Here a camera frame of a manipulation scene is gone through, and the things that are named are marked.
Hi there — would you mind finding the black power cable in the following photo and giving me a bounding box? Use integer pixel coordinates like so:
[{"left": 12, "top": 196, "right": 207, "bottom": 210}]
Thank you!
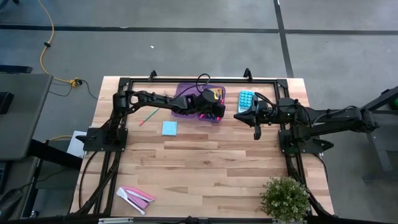
[{"left": 48, "top": 79, "right": 100, "bottom": 101}]

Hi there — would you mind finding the purple plastic pencil case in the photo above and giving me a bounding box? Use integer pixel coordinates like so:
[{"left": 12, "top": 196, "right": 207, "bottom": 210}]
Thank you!
[{"left": 170, "top": 82, "right": 227, "bottom": 124}]

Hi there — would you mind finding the black device on desk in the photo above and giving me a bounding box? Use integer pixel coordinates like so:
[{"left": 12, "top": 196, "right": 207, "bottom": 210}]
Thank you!
[{"left": 0, "top": 91, "right": 14, "bottom": 115}]

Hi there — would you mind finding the yellow extension cable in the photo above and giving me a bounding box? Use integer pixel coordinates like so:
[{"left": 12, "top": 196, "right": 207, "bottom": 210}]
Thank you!
[{"left": 37, "top": 0, "right": 83, "bottom": 88}]

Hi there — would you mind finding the black aluminium table frame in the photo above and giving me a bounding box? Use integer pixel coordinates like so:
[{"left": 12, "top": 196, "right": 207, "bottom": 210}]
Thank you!
[{"left": 73, "top": 76, "right": 335, "bottom": 224}]

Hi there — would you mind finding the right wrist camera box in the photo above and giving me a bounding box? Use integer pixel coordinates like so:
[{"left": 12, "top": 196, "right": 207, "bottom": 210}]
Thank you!
[{"left": 258, "top": 101, "right": 271, "bottom": 116}]

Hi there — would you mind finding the black flat bar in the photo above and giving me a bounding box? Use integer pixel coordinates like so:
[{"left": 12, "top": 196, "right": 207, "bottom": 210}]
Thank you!
[{"left": 0, "top": 64, "right": 34, "bottom": 75}]

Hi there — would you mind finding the grey metal table stand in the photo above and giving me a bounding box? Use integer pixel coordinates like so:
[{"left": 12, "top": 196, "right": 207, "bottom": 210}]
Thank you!
[{"left": 360, "top": 85, "right": 398, "bottom": 182}]

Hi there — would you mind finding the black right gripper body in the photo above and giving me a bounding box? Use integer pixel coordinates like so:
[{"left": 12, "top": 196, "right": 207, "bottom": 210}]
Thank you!
[{"left": 252, "top": 94, "right": 279, "bottom": 141}]

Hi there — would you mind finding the blue sticky notes pad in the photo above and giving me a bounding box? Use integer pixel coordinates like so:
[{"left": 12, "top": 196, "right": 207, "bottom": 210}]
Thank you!
[{"left": 161, "top": 120, "right": 178, "bottom": 137}]

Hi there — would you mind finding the grey desk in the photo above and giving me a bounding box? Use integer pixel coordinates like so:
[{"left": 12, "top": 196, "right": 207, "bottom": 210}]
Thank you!
[{"left": 0, "top": 73, "right": 53, "bottom": 161}]

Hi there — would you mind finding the crayon box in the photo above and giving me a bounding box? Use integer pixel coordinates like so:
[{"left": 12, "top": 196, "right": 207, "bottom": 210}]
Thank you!
[{"left": 206, "top": 88, "right": 223, "bottom": 101}]

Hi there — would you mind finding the dark office chair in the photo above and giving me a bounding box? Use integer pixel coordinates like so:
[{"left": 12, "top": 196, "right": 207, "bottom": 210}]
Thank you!
[{"left": 0, "top": 188, "right": 24, "bottom": 219}]

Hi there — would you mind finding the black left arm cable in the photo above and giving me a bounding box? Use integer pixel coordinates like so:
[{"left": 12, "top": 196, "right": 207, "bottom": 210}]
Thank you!
[{"left": 174, "top": 73, "right": 213, "bottom": 100}]

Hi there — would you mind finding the green pencil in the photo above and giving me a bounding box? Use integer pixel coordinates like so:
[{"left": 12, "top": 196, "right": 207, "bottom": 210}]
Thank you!
[{"left": 138, "top": 107, "right": 160, "bottom": 126}]

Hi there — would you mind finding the small green potted plant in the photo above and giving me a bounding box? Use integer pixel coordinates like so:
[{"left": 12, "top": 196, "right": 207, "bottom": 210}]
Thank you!
[{"left": 259, "top": 176, "right": 312, "bottom": 223}]

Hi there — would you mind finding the silver aluminium bar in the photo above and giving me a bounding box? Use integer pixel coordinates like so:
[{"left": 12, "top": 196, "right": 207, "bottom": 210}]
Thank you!
[{"left": 98, "top": 217, "right": 134, "bottom": 224}]

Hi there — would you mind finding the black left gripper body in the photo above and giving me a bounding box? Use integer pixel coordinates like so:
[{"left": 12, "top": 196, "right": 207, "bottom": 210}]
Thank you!
[{"left": 186, "top": 90, "right": 219, "bottom": 118}]

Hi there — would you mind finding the white paper sheet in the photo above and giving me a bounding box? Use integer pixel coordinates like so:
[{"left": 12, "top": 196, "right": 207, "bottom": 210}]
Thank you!
[{"left": 67, "top": 130, "right": 88, "bottom": 158}]

